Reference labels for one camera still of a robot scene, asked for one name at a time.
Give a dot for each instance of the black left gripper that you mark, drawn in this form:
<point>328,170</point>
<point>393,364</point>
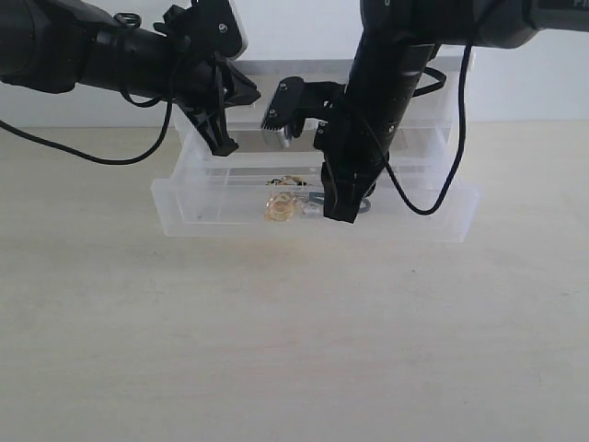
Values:
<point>206,83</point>

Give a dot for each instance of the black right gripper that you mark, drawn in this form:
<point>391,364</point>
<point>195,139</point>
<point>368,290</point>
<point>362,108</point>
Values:
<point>361,118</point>

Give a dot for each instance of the gold keychain with black strap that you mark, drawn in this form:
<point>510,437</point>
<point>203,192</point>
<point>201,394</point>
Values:
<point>292,197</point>

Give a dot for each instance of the clear wide drawer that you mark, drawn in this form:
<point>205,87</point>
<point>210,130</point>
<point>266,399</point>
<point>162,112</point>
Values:
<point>207,196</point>

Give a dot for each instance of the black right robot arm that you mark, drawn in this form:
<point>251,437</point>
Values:
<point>511,24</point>

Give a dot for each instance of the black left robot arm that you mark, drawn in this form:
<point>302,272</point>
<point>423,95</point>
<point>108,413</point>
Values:
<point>52,46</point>

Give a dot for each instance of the white plastic drawer cabinet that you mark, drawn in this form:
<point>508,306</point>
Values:
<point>398,41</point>

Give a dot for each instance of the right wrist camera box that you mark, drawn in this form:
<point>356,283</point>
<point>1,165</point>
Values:
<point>292,103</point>

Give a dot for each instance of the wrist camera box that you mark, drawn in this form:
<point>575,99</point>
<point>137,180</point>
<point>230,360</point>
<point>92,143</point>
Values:
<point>292,103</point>
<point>219,24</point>

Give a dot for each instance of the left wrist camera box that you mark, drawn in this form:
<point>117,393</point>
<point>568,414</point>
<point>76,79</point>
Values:
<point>219,24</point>

